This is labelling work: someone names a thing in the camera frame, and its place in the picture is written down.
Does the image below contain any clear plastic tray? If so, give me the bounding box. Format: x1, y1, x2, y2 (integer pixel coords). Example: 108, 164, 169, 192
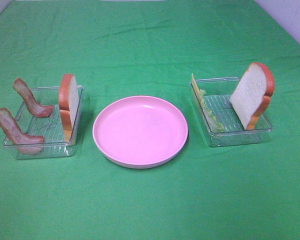
2, 85, 85, 160
190, 76, 273, 147

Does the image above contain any green lettuce leaf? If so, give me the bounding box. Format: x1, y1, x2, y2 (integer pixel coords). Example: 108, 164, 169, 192
199, 89, 225, 133

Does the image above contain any left clear plastic tray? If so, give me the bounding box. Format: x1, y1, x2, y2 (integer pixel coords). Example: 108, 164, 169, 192
2, 85, 85, 160

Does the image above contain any bacon strip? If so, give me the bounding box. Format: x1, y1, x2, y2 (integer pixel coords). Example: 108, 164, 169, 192
12, 78, 54, 118
0, 107, 44, 155

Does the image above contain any yellow cheese slice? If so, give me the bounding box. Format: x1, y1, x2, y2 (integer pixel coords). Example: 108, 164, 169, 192
191, 73, 202, 105

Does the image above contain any right clear plastic tray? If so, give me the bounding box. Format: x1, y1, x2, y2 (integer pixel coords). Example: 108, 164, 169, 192
190, 76, 273, 147

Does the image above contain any bread slice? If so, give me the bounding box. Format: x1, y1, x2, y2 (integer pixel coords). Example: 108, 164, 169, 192
58, 73, 80, 142
230, 62, 275, 130

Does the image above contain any green tablecloth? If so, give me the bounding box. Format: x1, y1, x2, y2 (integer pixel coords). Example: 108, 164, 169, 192
0, 0, 300, 240

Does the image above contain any pink round plate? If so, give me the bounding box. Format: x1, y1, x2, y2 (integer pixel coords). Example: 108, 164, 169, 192
92, 95, 188, 169

